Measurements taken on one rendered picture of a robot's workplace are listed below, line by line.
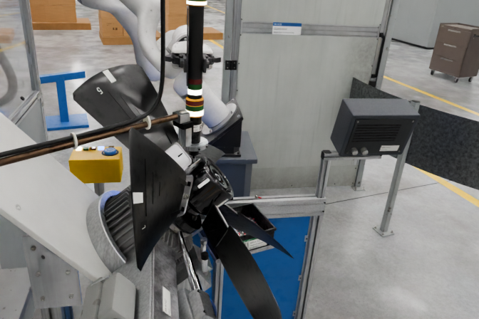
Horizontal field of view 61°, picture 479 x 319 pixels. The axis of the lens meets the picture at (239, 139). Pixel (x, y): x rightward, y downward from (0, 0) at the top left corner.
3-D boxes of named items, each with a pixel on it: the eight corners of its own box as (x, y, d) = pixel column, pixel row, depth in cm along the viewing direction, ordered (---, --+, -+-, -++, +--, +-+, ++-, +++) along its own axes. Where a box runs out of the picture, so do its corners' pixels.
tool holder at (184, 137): (185, 156, 96) (185, 117, 92) (167, 146, 101) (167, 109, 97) (213, 147, 102) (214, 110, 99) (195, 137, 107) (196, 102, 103)
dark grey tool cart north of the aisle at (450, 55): (458, 85, 674) (475, 29, 638) (426, 74, 730) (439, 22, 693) (477, 83, 694) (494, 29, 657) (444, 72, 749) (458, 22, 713)
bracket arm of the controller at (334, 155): (323, 160, 153) (324, 153, 151) (320, 157, 155) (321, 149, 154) (380, 159, 157) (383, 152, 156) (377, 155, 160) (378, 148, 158)
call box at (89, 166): (71, 188, 135) (68, 159, 131) (76, 173, 144) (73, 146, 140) (121, 186, 138) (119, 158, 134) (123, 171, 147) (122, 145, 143)
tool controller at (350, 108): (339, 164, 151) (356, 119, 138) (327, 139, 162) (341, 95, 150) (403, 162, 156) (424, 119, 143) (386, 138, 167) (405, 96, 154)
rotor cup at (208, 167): (165, 218, 88) (212, 182, 86) (151, 173, 98) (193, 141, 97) (202, 242, 98) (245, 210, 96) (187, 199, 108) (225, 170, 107)
